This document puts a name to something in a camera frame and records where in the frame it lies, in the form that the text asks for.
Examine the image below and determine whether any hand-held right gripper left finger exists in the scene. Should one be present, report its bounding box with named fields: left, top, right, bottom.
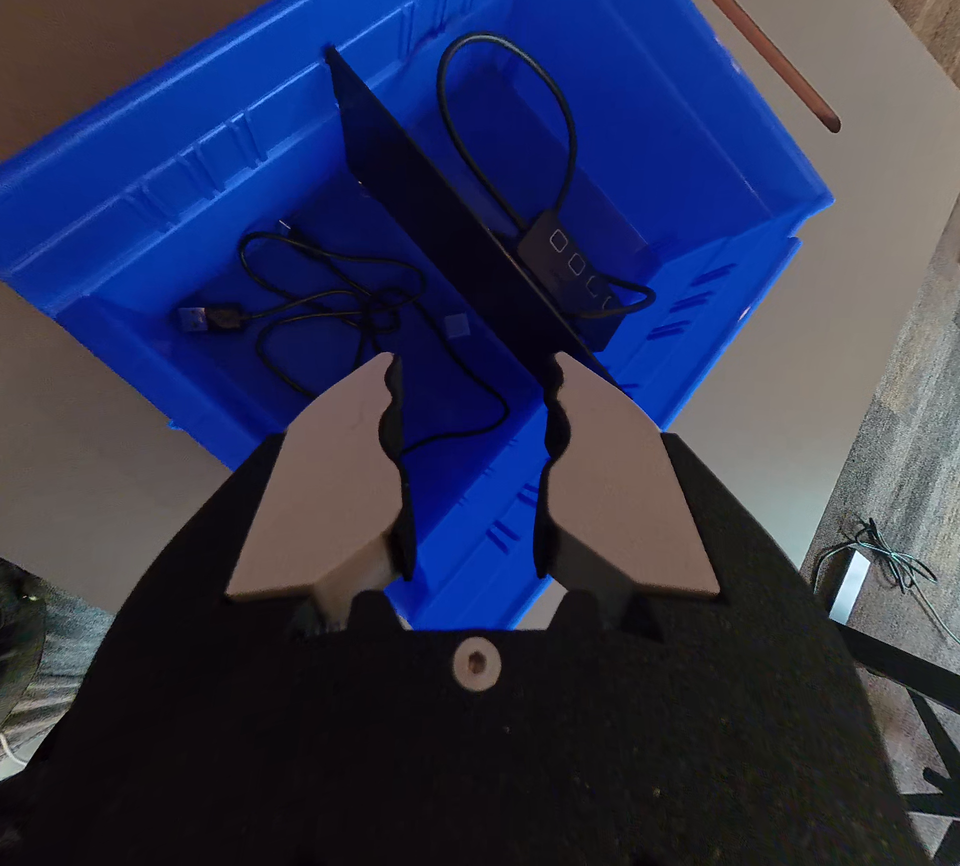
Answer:
left=223, top=352, right=419, bottom=627

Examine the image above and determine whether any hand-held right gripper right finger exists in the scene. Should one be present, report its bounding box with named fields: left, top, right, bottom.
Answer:
left=532, top=351, right=723, bottom=633

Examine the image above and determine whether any thin black USB cable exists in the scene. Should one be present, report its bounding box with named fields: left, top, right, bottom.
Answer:
left=177, top=220, right=513, bottom=488

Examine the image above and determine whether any blue plastic bin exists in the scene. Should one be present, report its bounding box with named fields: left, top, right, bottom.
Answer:
left=0, top=0, right=835, bottom=631

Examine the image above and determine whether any white power strip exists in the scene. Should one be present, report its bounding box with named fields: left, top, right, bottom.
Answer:
left=828, top=551, right=871, bottom=620

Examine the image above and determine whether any black desk leg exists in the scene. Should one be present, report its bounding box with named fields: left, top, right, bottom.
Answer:
left=832, top=622, right=960, bottom=807

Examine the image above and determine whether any green floor cable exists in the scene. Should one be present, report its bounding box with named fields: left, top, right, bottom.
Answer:
left=813, top=517, right=954, bottom=642

